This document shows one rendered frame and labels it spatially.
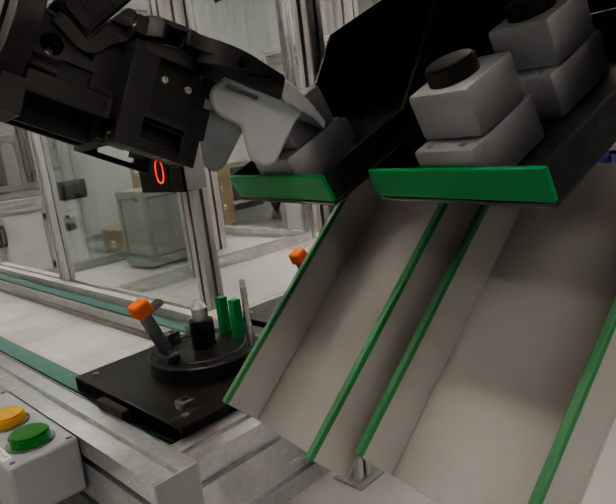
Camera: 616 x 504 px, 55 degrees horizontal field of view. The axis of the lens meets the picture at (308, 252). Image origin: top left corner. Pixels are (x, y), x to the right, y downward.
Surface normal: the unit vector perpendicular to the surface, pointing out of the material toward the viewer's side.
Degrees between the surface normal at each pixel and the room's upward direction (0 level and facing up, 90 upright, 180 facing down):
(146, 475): 0
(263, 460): 90
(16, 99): 88
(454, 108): 115
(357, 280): 45
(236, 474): 90
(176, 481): 90
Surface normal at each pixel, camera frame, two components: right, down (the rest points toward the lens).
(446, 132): -0.68, 0.60
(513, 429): -0.65, -0.54
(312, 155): 0.63, 0.05
